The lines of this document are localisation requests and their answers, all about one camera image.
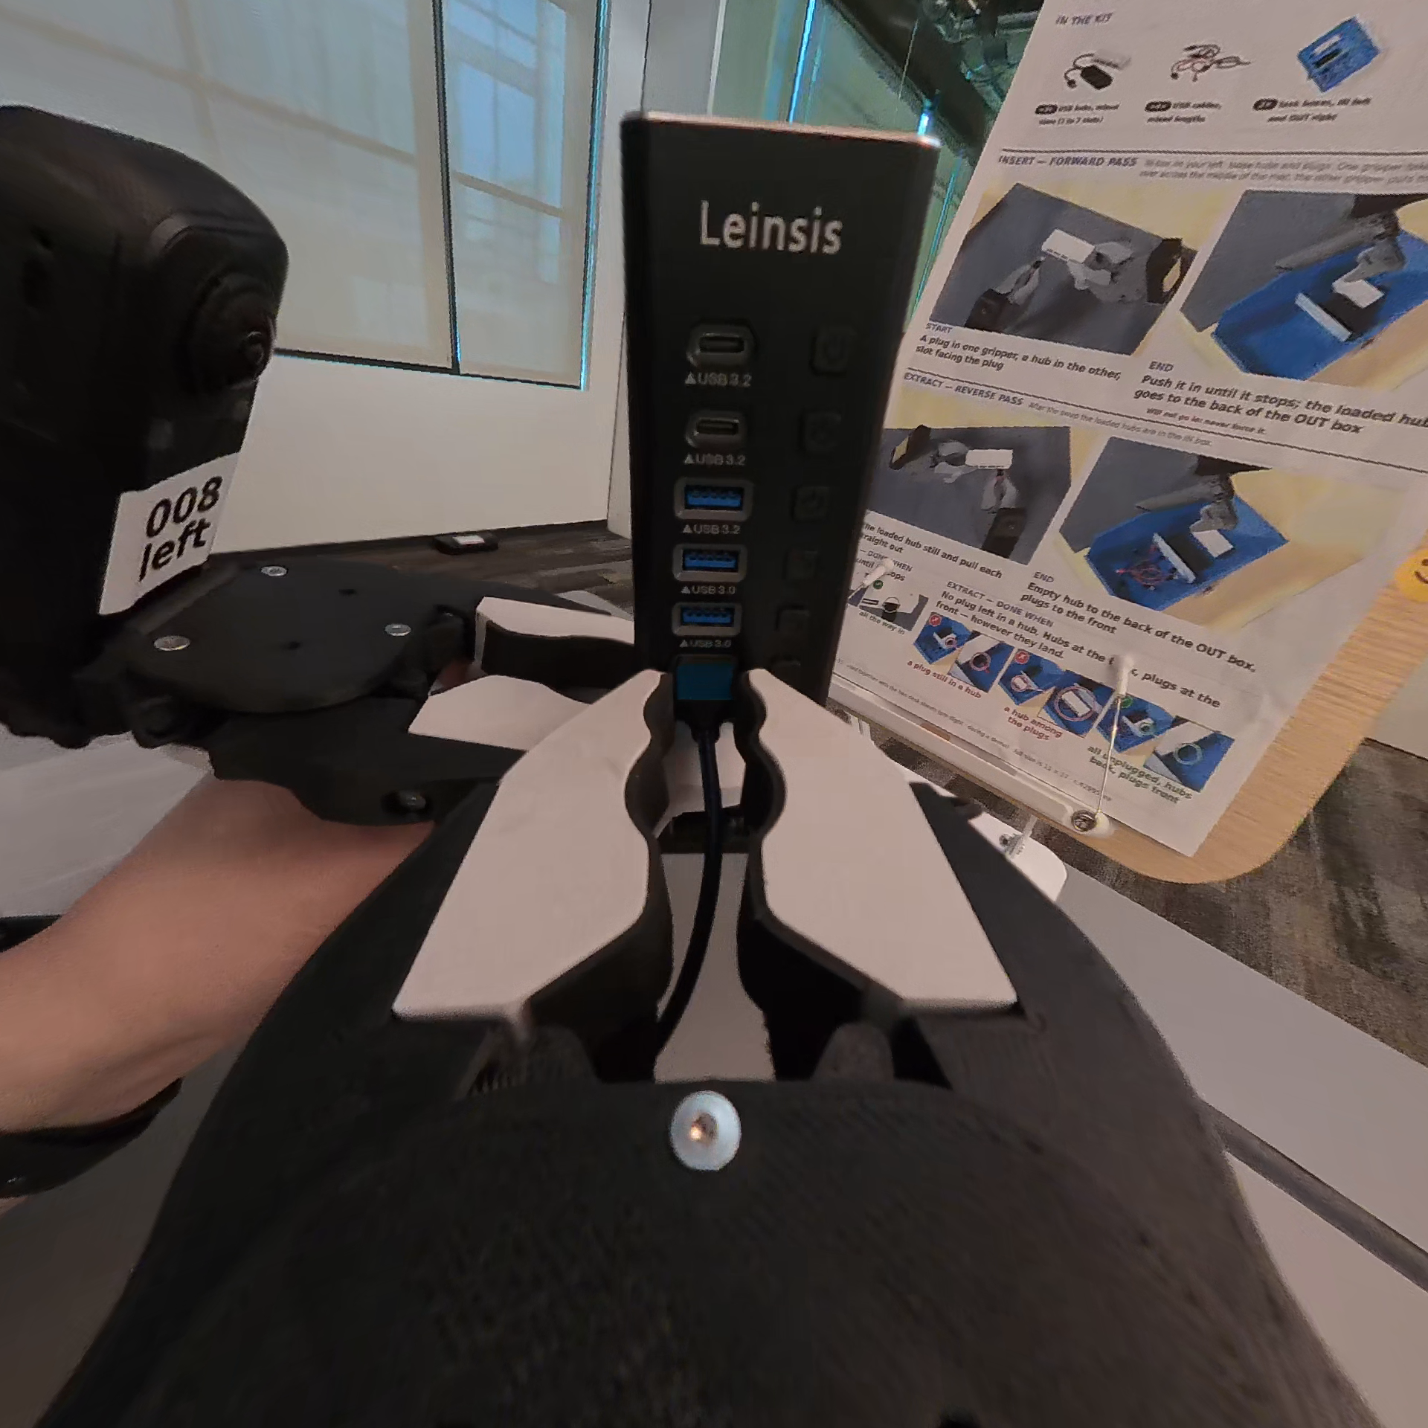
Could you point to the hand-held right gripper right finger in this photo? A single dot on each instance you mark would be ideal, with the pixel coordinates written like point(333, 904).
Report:
point(870, 894)

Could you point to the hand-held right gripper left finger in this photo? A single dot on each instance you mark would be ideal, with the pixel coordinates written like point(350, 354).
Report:
point(537, 881)

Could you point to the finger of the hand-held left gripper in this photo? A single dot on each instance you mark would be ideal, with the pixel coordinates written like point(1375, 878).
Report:
point(537, 620)
point(491, 714)

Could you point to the black multi-port USB hub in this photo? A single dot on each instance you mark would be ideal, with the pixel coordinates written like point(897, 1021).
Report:
point(770, 335)

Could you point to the person's left hand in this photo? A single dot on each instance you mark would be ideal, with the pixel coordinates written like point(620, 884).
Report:
point(166, 925)

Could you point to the small black floor box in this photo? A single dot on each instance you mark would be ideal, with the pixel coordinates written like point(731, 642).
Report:
point(464, 543)

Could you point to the large window with blinds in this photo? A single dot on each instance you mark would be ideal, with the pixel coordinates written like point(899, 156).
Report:
point(334, 166)

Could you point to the printed instruction sheet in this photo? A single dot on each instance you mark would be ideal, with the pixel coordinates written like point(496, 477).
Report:
point(1172, 448)

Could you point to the instruction sheet on stand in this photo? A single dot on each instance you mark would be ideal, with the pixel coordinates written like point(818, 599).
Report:
point(1384, 691)

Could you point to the grey metal rod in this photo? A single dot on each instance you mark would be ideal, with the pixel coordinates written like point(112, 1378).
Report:
point(1340, 1200)

